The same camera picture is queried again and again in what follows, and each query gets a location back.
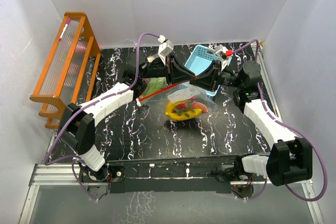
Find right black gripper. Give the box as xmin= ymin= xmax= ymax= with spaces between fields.
xmin=189 ymin=60 xmax=243 ymax=93

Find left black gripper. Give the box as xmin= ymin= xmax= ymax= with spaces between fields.
xmin=140 ymin=54 xmax=195 ymax=87

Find light blue plastic basket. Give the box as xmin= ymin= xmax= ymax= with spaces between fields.
xmin=183 ymin=44 xmax=233 ymax=98

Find clear zip bag red slider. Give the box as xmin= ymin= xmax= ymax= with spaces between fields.
xmin=137 ymin=81 xmax=218 ymax=120

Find yellow fake banana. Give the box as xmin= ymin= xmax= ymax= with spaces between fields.
xmin=165 ymin=102 xmax=203 ymax=121

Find fake cherry tomato vine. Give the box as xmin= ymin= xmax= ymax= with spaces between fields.
xmin=173 ymin=103 xmax=193 ymax=116

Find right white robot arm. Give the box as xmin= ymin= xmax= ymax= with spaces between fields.
xmin=190 ymin=60 xmax=312 ymax=186

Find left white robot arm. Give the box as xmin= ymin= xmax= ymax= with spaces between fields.
xmin=56 ymin=53 xmax=197 ymax=182

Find clear bag with green leaf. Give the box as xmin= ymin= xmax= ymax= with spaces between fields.
xmin=136 ymin=77 xmax=167 ymax=105

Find orange wooden rack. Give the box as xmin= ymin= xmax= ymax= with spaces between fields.
xmin=29 ymin=12 xmax=102 ymax=130

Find pink white marker pen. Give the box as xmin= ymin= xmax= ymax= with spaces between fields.
xmin=59 ymin=18 xmax=71 ymax=41

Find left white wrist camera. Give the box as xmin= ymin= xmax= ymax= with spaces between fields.
xmin=158 ymin=35 xmax=174 ymax=65

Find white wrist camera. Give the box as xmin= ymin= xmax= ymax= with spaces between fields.
xmin=214 ymin=45 xmax=233 ymax=71
xmin=158 ymin=35 xmax=174 ymax=65

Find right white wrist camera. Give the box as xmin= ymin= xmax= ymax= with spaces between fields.
xmin=214 ymin=45 xmax=233 ymax=71

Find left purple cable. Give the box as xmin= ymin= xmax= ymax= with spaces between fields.
xmin=43 ymin=32 xmax=164 ymax=166

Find purple cable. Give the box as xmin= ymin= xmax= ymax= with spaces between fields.
xmin=232 ymin=39 xmax=328 ymax=202
xmin=43 ymin=32 xmax=164 ymax=166

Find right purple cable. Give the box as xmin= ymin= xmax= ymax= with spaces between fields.
xmin=232 ymin=39 xmax=328 ymax=202

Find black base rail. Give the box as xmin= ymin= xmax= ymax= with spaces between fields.
xmin=78 ymin=155 xmax=266 ymax=196

